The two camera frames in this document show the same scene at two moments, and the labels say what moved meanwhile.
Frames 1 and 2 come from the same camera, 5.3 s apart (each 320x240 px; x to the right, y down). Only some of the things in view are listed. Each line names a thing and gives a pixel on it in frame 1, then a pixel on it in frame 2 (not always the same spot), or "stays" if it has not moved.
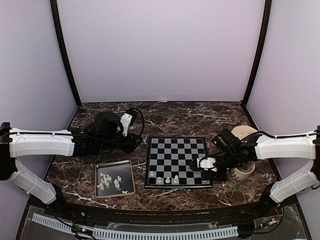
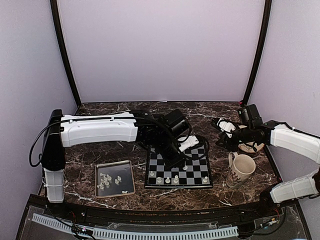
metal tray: [114, 179] stays
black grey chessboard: [169, 162] stays
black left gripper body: [108, 143] to [169, 160]
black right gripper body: [229, 159] to [246, 136]
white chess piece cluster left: [105, 180] stays
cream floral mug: [235, 176] stays
